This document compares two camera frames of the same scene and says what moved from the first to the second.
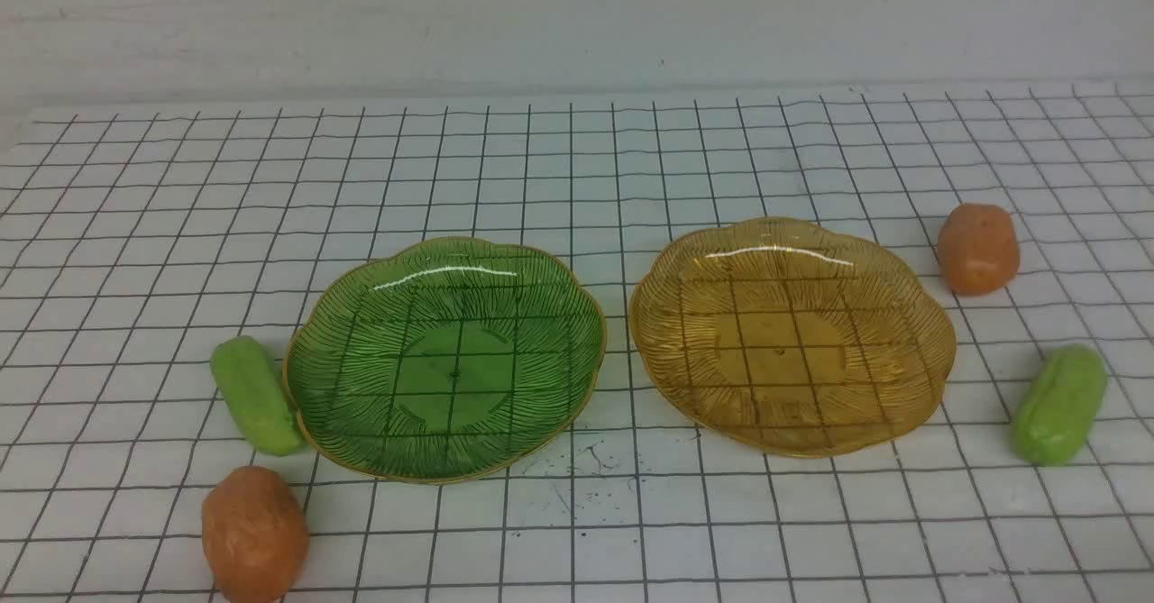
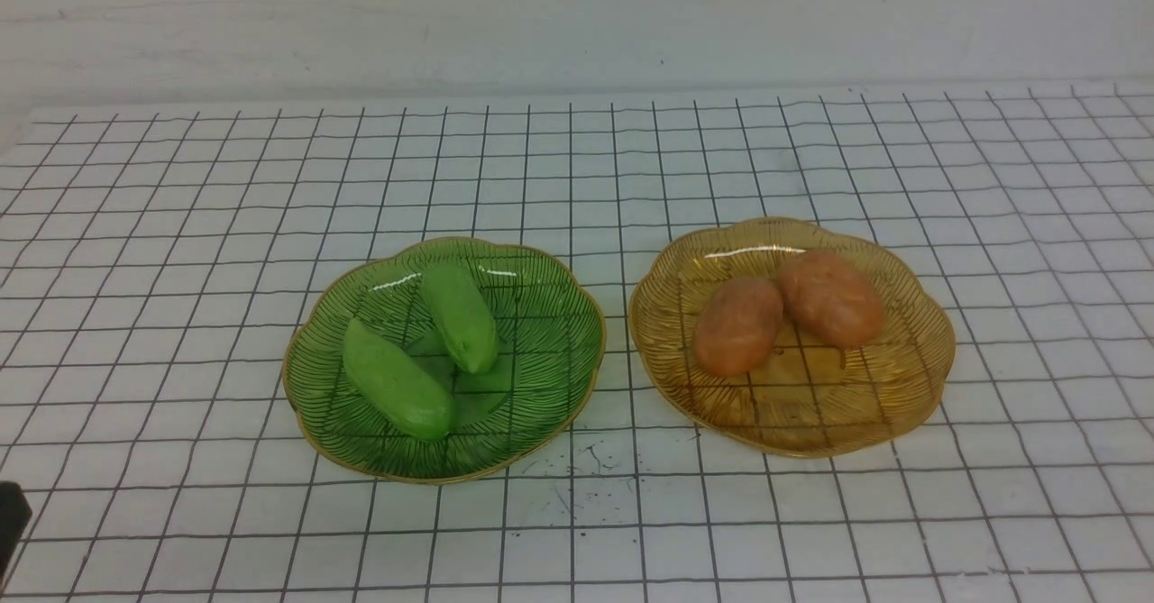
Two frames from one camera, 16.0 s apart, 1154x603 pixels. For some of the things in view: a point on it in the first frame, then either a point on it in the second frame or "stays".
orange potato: (254, 535) -> (736, 326)
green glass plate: (435, 359) stays
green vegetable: (1057, 406) -> (406, 394)
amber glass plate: (788, 336) stays
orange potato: (978, 249) -> (832, 296)
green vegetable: (256, 395) -> (465, 320)
